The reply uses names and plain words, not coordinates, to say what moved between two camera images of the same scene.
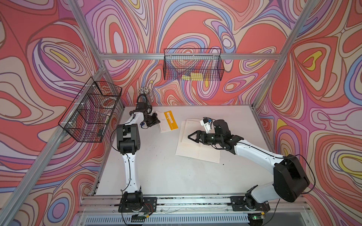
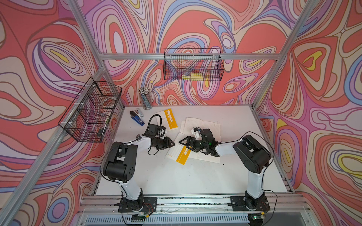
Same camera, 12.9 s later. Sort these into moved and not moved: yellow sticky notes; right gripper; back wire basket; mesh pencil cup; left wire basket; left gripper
Moved: left gripper; right gripper
Not moved: yellow sticky notes; left wire basket; mesh pencil cup; back wire basket
